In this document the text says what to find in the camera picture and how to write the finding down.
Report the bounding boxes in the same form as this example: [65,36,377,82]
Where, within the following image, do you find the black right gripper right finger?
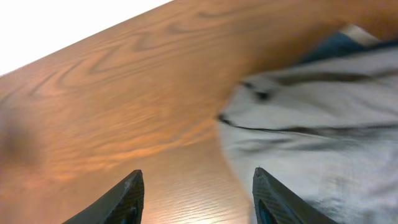
[252,167,337,224]

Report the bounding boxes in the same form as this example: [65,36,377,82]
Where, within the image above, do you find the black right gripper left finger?
[63,169,144,224]

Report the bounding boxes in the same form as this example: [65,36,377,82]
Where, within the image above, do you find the grey shorts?
[216,46,398,224]

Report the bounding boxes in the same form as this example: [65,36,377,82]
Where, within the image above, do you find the folded blue garment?
[298,32,397,64]

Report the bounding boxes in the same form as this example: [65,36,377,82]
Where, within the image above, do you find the folded beige garment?
[340,24,380,47]

